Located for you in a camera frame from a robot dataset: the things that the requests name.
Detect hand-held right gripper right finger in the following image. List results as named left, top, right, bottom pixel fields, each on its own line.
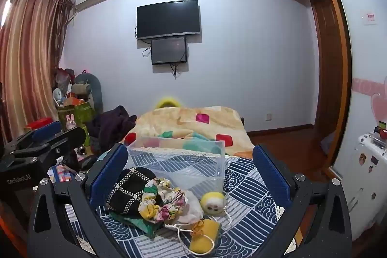
left=252, top=144, right=353, bottom=258

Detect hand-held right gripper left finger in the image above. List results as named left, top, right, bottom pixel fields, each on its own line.
left=27, top=143, right=129, bottom=258

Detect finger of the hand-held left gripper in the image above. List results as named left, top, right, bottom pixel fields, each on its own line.
left=12, top=126, right=87, bottom=162
left=4, top=120, right=63, bottom=156

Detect black quilted chain bag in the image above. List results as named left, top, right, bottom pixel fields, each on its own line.
left=106, top=167, right=158, bottom=215

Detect floral fabric scrunchie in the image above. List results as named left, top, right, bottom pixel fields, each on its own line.
left=138, top=178, right=187, bottom=221

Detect green cloth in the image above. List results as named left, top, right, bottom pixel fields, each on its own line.
left=109, top=211, right=164, bottom=238

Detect yellow plush ball toy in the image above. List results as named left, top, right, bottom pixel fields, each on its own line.
left=201, top=192, right=227, bottom=215

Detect clear plastic storage box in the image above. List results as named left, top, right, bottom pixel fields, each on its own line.
left=125, top=136, right=227, bottom=186

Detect white drawstring pouch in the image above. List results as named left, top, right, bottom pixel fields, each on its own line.
left=165, top=189, right=204, bottom=230

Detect yellow sponge pouch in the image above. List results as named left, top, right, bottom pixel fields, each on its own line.
left=189, top=219, right=221, bottom=254

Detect red box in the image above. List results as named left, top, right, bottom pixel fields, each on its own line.
left=24, top=117, right=52, bottom=132

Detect green paper bag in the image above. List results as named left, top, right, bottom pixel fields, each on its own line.
left=57, top=102, right=93, bottom=129

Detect colourful printed booklet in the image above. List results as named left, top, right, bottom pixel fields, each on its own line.
left=48, top=164, right=74, bottom=184

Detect dark purple cloth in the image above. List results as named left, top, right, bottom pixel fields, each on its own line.
left=86, top=105, right=138, bottom=156

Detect blue wave-pattern bed sheet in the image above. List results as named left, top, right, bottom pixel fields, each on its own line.
left=65, top=152, right=298, bottom=258

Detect striped red-brown curtain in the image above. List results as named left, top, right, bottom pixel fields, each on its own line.
left=0, top=0, right=75, bottom=138

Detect yellow printed blanket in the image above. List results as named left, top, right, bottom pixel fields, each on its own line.
left=122, top=106, right=256, bottom=157

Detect white small refrigerator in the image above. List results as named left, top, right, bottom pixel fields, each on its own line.
left=347, top=131, right=387, bottom=242

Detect black monitor cables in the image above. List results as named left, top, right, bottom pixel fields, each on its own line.
left=170, top=62, right=182, bottom=79

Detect wooden door frame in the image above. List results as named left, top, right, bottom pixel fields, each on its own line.
left=310, top=0, right=353, bottom=179

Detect small black wall monitor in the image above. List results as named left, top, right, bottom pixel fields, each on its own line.
left=151, top=37, right=187, bottom=65

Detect large black wall television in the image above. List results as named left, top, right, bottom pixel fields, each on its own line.
left=136, top=0, right=202, bottom=41

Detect white light switch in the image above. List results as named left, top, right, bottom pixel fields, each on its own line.
left=362, top=13, right=379, bottom=25

